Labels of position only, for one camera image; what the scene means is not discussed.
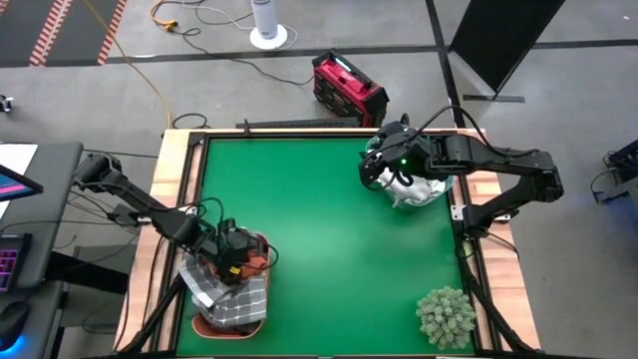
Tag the light grey waffle towel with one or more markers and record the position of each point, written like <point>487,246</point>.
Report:
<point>418,192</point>

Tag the black orange-striped floor mat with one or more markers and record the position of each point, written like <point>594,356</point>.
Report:
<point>80,30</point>

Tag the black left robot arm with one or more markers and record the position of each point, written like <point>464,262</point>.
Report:
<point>139,199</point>

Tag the black divider panel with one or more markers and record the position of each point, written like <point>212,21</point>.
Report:
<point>503,40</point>

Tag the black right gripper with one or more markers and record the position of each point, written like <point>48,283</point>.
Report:
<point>406,152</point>

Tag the white paper sheet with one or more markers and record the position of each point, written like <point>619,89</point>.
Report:
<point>17,154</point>

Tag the black computer mouse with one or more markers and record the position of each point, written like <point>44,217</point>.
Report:
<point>12,321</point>

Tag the green plastic basket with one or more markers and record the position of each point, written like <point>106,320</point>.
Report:
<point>447,191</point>

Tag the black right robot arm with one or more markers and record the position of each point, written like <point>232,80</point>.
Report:
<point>498,159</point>

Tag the red black toolbox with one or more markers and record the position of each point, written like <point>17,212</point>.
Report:
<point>344,85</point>

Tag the tablet screen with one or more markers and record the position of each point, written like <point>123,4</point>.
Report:
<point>15,187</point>

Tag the artificial green plant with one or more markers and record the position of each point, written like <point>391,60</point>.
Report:
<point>446,319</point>

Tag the grey desk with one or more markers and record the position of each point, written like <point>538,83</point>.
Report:
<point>55,229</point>

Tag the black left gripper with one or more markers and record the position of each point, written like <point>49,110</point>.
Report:
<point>236,249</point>

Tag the grey checked towel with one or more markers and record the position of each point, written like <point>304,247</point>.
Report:
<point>234,304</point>

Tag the black frame strut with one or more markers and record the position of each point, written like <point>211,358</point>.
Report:
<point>154,314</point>
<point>498,309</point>

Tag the orange plastic basket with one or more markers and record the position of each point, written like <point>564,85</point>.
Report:
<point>219,335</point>

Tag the black keyboard blue keys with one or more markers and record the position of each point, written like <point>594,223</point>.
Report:
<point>12,264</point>

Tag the white tower fan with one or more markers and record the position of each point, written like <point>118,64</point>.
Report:
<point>266,20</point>

